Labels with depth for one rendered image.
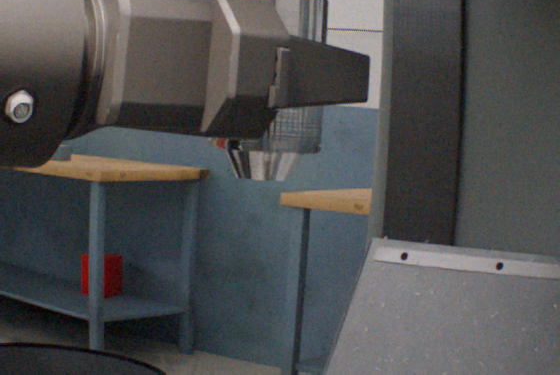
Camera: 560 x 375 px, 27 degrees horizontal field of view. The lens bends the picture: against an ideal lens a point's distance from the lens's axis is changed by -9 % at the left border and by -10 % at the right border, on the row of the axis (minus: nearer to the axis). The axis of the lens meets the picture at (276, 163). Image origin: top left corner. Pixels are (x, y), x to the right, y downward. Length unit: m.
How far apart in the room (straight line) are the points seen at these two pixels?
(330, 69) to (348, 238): 4.93
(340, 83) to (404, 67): 0.41
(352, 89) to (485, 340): 0.37
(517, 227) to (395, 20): 0.18
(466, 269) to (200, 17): 0.46
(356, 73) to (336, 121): 4.94
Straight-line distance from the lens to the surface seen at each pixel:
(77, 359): 2.81
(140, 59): 0.46
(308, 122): 0.52
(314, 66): 0.51
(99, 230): 5.27
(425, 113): 0.92
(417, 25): 0.92
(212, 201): 5.85
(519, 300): 0.87
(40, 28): 0.44
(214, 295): 5.88
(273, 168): 0.53
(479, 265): 0.89
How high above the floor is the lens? 1.22
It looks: 3 degrees down
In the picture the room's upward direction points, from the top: 4 degrees clockwise
